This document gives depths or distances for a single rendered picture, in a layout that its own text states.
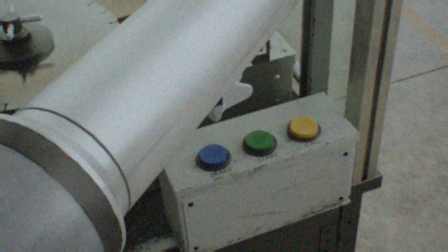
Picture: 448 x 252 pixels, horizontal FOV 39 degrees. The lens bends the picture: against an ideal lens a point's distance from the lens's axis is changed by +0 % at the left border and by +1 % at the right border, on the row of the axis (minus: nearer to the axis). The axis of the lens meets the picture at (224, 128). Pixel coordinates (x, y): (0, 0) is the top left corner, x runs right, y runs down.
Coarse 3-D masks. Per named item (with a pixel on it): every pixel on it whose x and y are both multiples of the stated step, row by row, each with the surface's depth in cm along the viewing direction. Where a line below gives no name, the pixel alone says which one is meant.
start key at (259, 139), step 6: (252, 132) 90; (258, 132) 89; (264, 132) 89; (246, 138) 89; (252, 138) 89; (258, 138) 89; (264, 138) 88; (270, 138) 88; (246, 144) 88; (252, 144) 88; (258, 144) 88; (264, 144) 88; (270, 144) 88; (252, 150) 88; (258, 150) 87; (264, 150) 87
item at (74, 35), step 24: (0, 0) 113; (24, 0) 113; (48, 0) 112; (72, 0) 112; (48, 24) 106; (72, 24) 106; (96, 24) 105; (72, 48) 100; (0, 72) 96; (24, 72) 96; (48, 72) 96; (0, 96) 92; (24, 96) 92
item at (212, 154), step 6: (216, 144) 88; (204, 150) 87; (210, 150) 87; (216, 150) 87; (222, 150) 87; (204, 156) 86; (210, 156) 86; (216, 156) 86; (222, 156) 86; (204, 162) 86; (210, 162) 85; (216, 162) 85; (222, 162) 86
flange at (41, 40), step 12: (24, 24) 105; (36, 24) 105; (0, 36) 99; (24, 36) 99; (36, 36) 101; (48, 36) 102; (0, 48) 99; (12, 48) 99; (24, 48) 99; (36, 48) 99; (48, 48) 100; (0, 60) 97; (12, 60) 97; (24, 60) 98
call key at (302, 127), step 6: (294, 120) 91; (300, 120) 91; (306, 120) 91; (312, 120) 91; (294, 126) 90; (300, 126) 90; (306, 126) 90; (312, 126) 90; (294, 132) 89; (300, 132) 89; (306, 132) 89; (312, 132) 89
